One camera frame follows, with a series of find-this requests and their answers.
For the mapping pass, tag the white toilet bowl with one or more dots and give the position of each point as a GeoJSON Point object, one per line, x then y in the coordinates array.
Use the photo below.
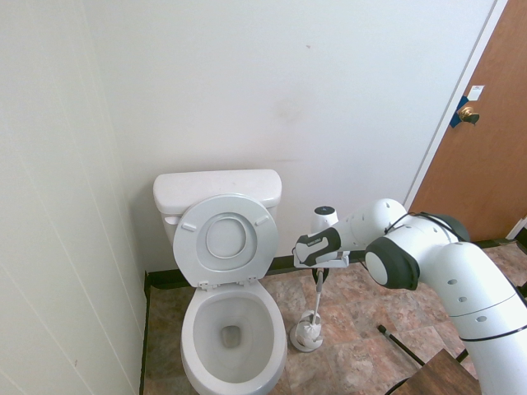
{"type": "Point", "coordinates": [193, 362]}

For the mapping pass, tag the white toilet lid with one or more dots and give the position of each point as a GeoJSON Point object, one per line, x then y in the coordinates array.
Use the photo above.
{"type": "Point", "coordinates": [226, 238]}

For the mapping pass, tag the white toilet brush holder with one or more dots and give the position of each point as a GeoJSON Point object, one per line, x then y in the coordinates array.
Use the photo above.
{"type": "Point", "coordinates": [306, 345]}

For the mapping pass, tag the dark wooden table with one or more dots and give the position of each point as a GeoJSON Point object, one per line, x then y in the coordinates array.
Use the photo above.
{"type": "Point", "coordinates": [444, 374]}

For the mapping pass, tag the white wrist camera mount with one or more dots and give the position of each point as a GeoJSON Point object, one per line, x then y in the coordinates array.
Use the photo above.
{"type": "Point", "coordinates": [339, 260]}

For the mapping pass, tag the white paper label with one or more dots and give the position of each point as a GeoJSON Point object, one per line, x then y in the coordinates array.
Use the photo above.
{"type": "Point", "coordinates": [476, 92]}

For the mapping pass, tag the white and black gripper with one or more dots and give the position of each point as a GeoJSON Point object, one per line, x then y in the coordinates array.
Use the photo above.
{"type": "Point", "coordinates": [319, 244]}

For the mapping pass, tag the blue tape strip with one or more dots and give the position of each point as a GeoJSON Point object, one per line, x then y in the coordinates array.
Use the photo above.
{"type": "Point", "coordinates": [456, 119]}

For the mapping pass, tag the black tripod leg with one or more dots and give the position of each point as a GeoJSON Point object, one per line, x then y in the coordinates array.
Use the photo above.
{"type": "Point", "coordinates": [401, 345]}

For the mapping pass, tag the white toilet tank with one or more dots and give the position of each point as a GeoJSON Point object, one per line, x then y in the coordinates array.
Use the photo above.
{"type": "Point", "coordinates": [214, 185]}

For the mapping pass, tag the white toilet seat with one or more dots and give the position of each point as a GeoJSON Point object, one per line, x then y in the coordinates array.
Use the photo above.
{"type": "Point", "coordinates": [189, 251]}

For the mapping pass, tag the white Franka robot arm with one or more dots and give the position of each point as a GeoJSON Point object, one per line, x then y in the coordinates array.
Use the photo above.
{"type": "Point", "coordinates": [465, 280]}

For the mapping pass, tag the brass door knob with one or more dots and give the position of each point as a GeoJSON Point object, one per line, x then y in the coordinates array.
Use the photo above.
{"type": "Point", "coordinates": [467, 112]}

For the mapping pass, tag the brown wooden door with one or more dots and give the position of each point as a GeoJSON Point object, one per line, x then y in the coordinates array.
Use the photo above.
{"type": "Point", "coordinates": [473, 173]}

